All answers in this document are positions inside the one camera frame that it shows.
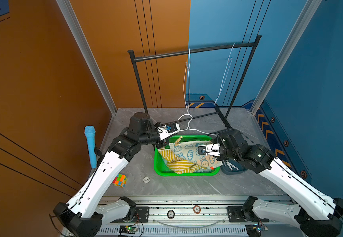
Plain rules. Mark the yellow striped towel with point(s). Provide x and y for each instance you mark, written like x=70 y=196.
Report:
x=178 y=164

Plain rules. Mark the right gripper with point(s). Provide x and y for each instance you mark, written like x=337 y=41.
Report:
x=221 y=158

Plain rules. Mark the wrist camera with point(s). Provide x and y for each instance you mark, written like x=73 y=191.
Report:
x=166 y=131
x=205 y=150

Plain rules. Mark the beige clothespin towel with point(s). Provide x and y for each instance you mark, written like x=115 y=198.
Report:
x=232 y=166

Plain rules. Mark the bunny pattern towel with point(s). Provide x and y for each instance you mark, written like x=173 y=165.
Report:
x=189 y=151

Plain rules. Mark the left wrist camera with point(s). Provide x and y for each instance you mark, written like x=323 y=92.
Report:
x=166 y=131

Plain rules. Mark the black clothes rack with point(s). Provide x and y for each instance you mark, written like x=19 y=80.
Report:
x=223 y=117

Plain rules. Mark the green plastic basket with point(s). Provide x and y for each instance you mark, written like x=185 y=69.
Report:
x=161 y=169

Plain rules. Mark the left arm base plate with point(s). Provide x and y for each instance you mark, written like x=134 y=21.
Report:
x=139 y=213

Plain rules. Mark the orange clothespin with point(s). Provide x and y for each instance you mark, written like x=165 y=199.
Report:
x=178 y=140

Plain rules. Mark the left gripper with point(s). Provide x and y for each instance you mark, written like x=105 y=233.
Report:
x=162 y=143

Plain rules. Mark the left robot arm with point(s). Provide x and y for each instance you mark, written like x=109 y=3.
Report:
x=81 y=214

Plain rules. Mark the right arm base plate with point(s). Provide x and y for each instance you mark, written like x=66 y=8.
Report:
x=236 y=215

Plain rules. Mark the dark teal tray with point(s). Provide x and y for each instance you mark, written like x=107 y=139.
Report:
x=225 y=169

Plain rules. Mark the circuit board right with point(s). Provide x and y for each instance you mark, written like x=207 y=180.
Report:
x=255 y=231

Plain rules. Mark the colourful puzzle cube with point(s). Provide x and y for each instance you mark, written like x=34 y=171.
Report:
x=120 y=180

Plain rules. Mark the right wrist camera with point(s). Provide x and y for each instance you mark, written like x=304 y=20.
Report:
x=205 y=150

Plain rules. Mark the green circuit board left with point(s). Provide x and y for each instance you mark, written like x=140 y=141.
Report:
x=128 y=230

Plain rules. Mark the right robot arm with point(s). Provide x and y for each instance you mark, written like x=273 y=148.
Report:
x=314 y=213

